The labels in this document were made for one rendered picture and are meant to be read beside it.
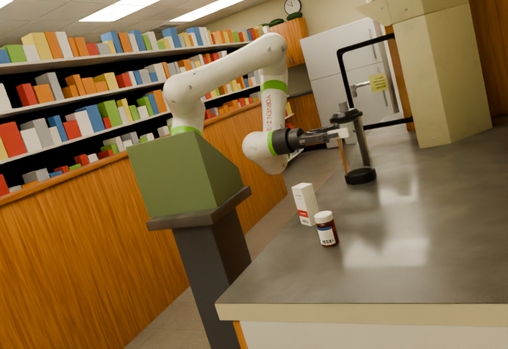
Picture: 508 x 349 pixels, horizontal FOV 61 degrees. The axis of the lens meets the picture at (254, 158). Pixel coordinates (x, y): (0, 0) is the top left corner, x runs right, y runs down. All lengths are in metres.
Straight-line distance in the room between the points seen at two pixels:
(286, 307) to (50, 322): 1.98
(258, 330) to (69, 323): 1.95
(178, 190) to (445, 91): 1.05
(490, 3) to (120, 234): 2.40
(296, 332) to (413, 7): 1.20
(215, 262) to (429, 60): 1.09
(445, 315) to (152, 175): 1.25
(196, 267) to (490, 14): 1.55
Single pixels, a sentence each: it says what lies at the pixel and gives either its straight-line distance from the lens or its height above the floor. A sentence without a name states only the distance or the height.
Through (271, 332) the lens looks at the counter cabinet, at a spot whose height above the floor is 0.88.
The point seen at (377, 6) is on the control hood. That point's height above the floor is 1.49.
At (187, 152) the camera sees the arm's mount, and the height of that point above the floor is 1.17.
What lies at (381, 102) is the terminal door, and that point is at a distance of 2.07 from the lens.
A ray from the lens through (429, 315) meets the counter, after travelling 0.78.
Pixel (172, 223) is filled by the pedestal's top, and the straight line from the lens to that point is 1.70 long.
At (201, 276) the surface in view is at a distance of 1.82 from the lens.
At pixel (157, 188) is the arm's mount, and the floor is 1.06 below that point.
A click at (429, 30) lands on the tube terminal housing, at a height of 1.35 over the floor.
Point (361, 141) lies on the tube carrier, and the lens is 1.43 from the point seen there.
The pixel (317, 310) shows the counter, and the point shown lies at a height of 0.92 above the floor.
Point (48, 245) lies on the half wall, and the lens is 2.67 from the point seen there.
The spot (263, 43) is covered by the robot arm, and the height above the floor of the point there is 1.48.
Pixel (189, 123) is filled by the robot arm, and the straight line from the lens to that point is 1.76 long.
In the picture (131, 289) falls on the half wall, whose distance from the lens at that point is 3.06.
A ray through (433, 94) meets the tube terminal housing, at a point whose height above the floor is 1.13.
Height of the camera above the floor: 1.34
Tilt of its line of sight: 9 degrees down
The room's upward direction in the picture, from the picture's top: 16 degrees counter-clockwise
